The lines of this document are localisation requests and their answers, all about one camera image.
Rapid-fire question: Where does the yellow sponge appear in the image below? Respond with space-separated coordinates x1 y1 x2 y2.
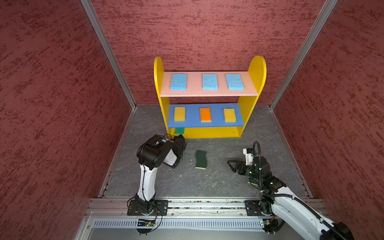
174 107 186 122
223 108 237 123

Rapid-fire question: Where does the yellow sponge front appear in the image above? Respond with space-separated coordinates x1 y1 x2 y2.
174 107 186 122

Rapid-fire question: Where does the blue sponge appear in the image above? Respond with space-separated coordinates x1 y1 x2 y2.
170 74 187 91
226 74 244 91
203 74 219 90

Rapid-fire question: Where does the orange sponge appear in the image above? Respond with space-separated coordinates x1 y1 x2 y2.
200 107 212 123

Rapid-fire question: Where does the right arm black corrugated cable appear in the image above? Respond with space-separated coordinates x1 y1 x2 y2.
252 140 350 240

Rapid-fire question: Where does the dark green wavy sponge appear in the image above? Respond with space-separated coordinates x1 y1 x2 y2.
195 150 208 170

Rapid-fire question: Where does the aluminium rail frame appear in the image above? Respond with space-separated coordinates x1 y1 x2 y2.
74 196 340 240

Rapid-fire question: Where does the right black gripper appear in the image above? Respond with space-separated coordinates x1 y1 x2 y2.
226 160 262 183

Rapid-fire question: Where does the yellow sponge back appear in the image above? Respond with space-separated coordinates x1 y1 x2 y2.
223 108 237 123

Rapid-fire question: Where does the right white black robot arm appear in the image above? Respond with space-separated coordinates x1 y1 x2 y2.
227 157 354 240

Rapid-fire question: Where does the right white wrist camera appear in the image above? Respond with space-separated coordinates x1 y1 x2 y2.
243 148 255 166

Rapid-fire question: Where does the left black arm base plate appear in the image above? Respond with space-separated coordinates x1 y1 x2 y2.
127 200 169 217

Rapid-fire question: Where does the yellow shelf with coloured boards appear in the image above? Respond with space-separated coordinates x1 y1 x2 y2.
154 56 267 139

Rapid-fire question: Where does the bright green sponge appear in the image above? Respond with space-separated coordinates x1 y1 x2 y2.
175 128 185 135

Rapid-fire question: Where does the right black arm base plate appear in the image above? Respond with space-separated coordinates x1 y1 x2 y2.
245 200 272 217

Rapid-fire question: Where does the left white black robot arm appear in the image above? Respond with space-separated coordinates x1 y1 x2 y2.
135 135 187 214

